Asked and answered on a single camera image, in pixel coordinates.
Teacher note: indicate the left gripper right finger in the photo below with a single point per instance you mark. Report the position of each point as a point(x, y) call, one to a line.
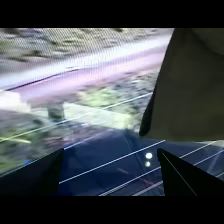
point(186, 178)

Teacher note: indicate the khaki garment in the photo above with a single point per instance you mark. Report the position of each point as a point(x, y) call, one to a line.
point(190, 86)

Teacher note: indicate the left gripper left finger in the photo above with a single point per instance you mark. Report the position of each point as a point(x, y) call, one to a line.
point(36, 176)

